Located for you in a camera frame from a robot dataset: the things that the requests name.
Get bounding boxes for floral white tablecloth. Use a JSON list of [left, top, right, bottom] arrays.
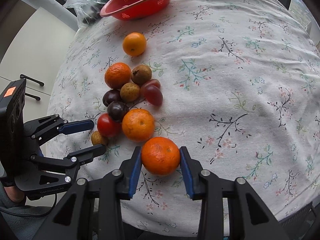
[[48, 0, 319, 219]]

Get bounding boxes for white cabinet with black handles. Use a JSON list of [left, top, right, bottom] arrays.
[[1, 8, 75, 121]]

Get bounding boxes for red plastic colander bowl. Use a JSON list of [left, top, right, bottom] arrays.
[[100, 0, 170, 21]]

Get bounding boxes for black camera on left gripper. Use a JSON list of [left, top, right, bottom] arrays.
[[1, 79, 29, 186]]

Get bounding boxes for brown longan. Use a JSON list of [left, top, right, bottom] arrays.
[[131, 64, 152, 86], [120, 82, 140, 102], [91, 131, 108, 146]]

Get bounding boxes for large orange mandarin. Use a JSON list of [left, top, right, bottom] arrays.
[[104, 62, 131, 89]]

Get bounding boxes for red tomato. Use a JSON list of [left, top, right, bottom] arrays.
[[97, 113, 122, 138]]

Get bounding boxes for person's left hand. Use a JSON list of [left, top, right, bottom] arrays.
[[4, 186, 25, 203]]

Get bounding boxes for dark plum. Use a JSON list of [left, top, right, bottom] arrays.
[[103, 89, 123, 107], [107, 101, 129, 122]]

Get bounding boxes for light orange citrus fruit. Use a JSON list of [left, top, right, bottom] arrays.
[[123, 32, 146, 56]]

